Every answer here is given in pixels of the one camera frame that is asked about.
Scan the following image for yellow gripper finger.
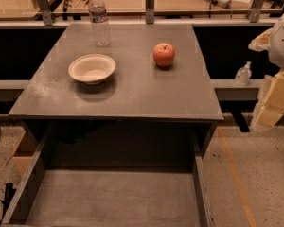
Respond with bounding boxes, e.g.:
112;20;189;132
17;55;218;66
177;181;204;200
250;69;284;132
248;28;273;52

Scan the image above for red apple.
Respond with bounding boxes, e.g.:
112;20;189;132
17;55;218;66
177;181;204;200
152;43;175;67

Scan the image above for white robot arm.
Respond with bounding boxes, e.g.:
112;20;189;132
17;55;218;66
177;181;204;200
248;14;284;131

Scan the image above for grey cabinet with top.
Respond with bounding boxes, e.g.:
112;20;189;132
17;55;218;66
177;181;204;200
9;24;222;152

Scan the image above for open grey top drawer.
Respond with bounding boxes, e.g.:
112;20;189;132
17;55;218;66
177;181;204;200
0;123;216;227

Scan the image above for clear plastic water bottle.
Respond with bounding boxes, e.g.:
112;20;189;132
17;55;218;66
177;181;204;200
88;0;111;47

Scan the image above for white paper bowl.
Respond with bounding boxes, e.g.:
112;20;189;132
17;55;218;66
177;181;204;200
68;54;116;85

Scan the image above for wooden background workbench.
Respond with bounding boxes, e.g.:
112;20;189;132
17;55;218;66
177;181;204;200
0;0;284;21

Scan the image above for cardboard box on floor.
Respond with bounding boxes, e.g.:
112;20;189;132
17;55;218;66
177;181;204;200
12;131;37;177

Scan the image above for right metal bracket post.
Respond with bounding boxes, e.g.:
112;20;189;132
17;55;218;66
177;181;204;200
246;0;266;23

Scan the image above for metal bracket post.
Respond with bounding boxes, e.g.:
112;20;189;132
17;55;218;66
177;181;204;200
145;0;154;24
246;0;266;23
37;0;54;26

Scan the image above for middle metal bracket post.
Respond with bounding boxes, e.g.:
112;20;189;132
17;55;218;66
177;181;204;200
145;0;154;24

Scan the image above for left metal bracket post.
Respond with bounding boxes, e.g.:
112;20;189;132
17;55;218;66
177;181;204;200
37;0;54;26

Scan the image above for grey metal rail barrier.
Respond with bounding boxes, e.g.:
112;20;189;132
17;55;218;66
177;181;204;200
0;18;278;101

